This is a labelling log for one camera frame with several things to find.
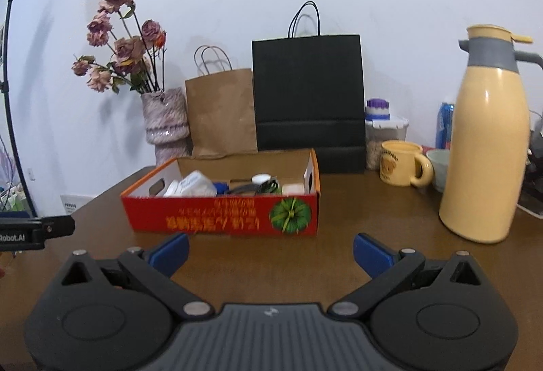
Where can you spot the white tube bottle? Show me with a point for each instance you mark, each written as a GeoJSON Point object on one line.
{"type": "Point", "coordinates": [172, 188]}

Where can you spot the black paper bag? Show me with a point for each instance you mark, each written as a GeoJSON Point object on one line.
{"type": "Point", "coordinates": [308, 94]}

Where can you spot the blue plastic cap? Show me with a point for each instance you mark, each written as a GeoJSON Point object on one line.
{"type": "Point", "coordinates": [221, 188]}

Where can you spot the clear food storage container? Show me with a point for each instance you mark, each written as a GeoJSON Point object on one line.
{"type": "Point", "coordinates": [380, 130]}

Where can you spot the small white round lid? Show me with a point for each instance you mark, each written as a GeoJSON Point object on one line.
{"type": "Point", "coordinates": [261, 178]}

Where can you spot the white yellow power adapter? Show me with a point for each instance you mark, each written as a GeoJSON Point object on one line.
{"type": "Point", "coordinates": [293, 189]}

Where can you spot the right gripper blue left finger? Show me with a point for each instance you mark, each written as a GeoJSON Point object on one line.
{"type": "Point", "coordinates": [170, 255]}

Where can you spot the yellow thermos jug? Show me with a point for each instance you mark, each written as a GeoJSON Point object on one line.
{"type": "Point", "coordinates": [490, 137]}

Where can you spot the blue soda can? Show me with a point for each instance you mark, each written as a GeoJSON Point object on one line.
{"type": "Point", "coordinates": [444, 126]}

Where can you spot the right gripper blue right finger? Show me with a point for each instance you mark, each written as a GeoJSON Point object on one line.
{"type": "Point", "coordinates": [372, 256]}

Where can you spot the red cardboard pumpkin box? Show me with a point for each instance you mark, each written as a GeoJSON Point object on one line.
{"type": "Point", "coordinates": [246, 214]}

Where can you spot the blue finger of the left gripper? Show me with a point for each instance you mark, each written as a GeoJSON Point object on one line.
{"type": "Point", "coordinates": [58, 226]}

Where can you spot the dried pink flower bouquet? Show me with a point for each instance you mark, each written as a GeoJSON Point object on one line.
{"type": "Point", "coordinates": [137, 51]}

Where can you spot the translucent white plastic container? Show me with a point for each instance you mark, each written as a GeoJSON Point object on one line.
{"type": "Point", "coordinates": [196, 184]}

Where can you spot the purple white ceramic vase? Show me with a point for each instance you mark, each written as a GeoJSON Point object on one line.
{"type": "Point", "coordinates": [166, 124]}

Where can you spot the purple white small jar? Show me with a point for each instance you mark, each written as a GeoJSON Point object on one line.
{"type": "Point", "coordinates": [377, 109]}

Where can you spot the white box on floor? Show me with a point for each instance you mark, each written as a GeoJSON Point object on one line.
{"type": "Point", "coordinates": [72, 202]}

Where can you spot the yellow ceramic mug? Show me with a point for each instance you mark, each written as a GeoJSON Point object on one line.
{"type": "Point", "coordinates": [403, 164]}

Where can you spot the brown paper bag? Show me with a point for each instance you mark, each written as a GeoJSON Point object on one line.
{"type": "Point", "coordinates": [220, 106]}

